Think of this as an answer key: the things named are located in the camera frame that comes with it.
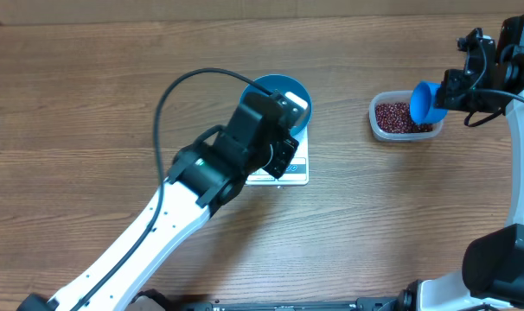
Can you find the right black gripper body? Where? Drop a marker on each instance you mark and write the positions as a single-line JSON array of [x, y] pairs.
[[456, 97]]

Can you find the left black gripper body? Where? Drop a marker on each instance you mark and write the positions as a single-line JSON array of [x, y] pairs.
[[277, 159]]

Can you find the blue plastic measuring scoop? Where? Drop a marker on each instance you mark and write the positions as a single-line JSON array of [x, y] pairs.
[[422, 104]]

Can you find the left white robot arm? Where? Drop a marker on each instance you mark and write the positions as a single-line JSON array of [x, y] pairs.
[[204, 176]]

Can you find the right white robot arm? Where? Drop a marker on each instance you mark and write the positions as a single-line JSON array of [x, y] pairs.
[[489, 85]]

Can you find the white digital kitchen scale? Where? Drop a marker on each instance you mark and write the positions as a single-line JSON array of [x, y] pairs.
[[298, 172]]

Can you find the blue metal bowl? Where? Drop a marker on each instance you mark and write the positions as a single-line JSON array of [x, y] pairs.
[[284, 84]]

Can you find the red beans in container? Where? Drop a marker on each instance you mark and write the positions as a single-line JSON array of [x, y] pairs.
[[395, 118]]

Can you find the clear plastic food container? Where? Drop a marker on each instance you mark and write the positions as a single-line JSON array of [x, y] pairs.
[[393, 97]]

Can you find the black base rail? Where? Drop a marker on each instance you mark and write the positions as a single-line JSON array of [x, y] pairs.
[[152, 300]]

